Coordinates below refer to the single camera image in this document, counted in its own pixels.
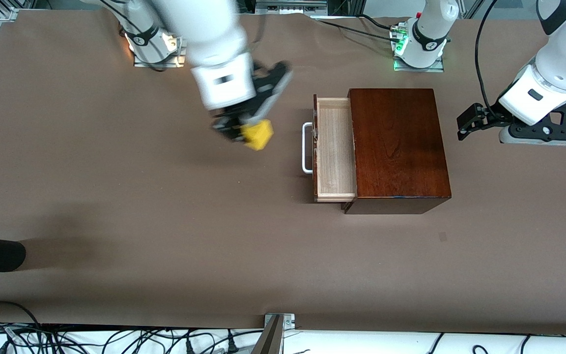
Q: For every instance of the yellow block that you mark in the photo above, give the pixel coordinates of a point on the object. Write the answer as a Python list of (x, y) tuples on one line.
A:
[(258, 135)]

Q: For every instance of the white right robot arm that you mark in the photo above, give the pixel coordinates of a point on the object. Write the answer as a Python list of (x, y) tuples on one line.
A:
[(214, 49)]

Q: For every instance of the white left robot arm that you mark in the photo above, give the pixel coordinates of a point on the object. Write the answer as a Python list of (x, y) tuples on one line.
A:
[(558, 64)]

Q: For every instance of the dark brown wooden cabinet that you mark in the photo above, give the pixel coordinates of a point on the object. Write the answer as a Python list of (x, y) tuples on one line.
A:
[(401, 152)]

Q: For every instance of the brown paper table cover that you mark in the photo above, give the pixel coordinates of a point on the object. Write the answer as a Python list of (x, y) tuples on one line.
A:
[(165, 221)]

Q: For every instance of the aluminium frame structure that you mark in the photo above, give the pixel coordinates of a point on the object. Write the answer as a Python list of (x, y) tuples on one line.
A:
[(290, 6)]

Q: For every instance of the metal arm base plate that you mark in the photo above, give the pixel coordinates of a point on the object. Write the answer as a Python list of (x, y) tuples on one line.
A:
[(177, 54), (401, 66)]

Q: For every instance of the silver metal corner bracket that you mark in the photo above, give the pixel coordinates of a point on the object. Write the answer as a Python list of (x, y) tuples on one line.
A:
[(285, 320)]

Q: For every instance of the aluminium profile post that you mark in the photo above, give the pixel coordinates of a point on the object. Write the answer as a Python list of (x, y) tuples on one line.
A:
[(269, 339)]

